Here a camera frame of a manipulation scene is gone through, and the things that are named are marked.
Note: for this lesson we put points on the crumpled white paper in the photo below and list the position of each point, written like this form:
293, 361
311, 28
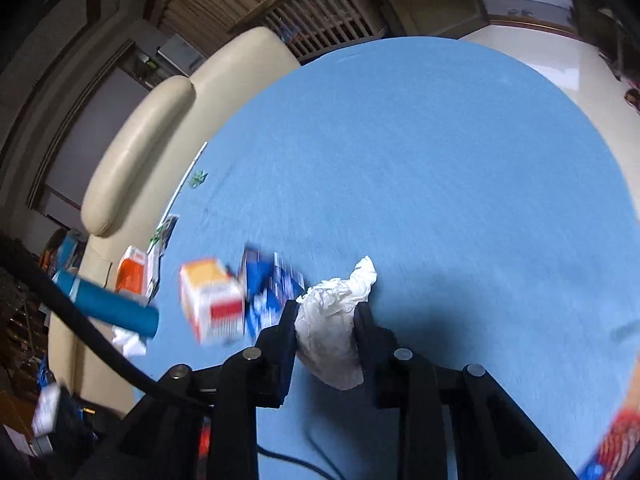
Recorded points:
128, 341

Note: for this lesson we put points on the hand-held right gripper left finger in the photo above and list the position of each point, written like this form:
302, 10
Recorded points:
290, 355

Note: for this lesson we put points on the wooden slatted rack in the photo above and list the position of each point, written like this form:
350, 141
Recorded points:
325, 15

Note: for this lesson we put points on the blue foil packet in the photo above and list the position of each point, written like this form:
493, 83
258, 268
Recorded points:
272, 290

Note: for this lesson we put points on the blue cylinder roll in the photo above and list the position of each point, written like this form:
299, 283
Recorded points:
107, 305

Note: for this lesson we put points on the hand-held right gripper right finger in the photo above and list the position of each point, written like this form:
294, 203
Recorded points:
365, 345

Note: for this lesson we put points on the small orange box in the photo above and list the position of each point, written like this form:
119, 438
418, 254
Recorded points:
132, 272

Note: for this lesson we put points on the white floral table cover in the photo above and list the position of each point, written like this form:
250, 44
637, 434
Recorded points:
165, 230

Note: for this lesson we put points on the small white box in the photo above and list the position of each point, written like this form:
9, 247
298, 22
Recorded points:
46, 409

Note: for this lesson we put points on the orange and white box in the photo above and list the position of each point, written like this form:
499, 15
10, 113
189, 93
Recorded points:
212, 305

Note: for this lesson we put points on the white tissue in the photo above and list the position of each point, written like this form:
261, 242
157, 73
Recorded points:
330, 330

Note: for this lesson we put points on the cream leather sofa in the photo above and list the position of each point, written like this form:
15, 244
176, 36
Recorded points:
165, 160

